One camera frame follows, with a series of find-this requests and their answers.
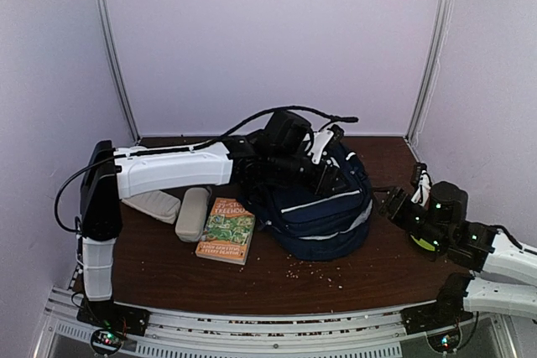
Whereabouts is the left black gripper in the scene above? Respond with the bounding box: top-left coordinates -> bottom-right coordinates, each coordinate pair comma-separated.
270,150 -> 352,200

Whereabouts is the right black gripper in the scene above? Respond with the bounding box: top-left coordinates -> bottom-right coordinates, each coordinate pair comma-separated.
368,187 -> 448,252

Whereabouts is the navy blue backpack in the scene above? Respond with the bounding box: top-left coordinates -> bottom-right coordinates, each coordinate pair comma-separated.
237,144 -> 373,262

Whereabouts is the orange treehouse book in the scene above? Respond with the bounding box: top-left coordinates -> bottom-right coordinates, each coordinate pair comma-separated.
196,197 -> 256,266

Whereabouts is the beige ribbed pencil case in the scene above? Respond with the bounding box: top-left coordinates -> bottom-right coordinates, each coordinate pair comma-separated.
122,190 -> 181,225

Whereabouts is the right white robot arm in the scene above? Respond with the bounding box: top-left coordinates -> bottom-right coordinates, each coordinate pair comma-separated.
373,181 -> 536,334

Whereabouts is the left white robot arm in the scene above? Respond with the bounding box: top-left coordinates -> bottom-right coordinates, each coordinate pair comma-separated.
76,106 -> 358,329

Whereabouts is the green plate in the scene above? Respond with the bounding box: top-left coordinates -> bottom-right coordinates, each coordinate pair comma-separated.
409,235 -> 435,252

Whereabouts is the beige glasses case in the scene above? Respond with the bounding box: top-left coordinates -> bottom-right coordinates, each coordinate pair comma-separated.
175,187 -> 211,242

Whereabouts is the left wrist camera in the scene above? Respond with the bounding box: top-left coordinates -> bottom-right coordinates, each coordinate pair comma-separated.
306,123 -> 344,164

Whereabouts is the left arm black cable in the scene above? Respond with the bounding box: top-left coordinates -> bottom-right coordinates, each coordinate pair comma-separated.
54,106 -> 360,234

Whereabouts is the right aluminium frame post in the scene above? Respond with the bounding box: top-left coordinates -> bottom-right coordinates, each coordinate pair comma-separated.
406,0 -> 453,146

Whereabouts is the aluminium frame post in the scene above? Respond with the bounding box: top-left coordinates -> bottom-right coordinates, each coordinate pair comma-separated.
95,0 -> 141,143
406,0 -> 453,146

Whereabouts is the front aluminium rail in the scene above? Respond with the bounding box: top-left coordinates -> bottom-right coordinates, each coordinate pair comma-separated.
33,286 -> 517,358

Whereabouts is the left aluminium frame post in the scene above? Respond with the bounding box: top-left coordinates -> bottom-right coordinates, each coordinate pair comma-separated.
95,0 -> 141,143

